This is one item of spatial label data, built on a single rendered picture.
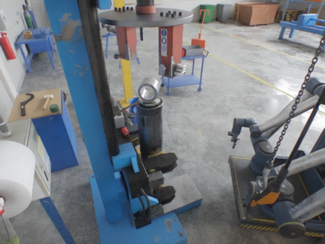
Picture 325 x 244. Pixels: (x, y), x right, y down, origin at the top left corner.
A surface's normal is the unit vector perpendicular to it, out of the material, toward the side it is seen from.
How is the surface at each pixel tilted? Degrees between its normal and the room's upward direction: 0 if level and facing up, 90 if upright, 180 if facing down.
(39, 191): 90
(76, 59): 90
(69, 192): 0
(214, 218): 0
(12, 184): 90
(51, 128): 90
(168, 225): 0
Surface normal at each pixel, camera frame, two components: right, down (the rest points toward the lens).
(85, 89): 0.39, 0.54
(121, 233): 0.00, -0.81
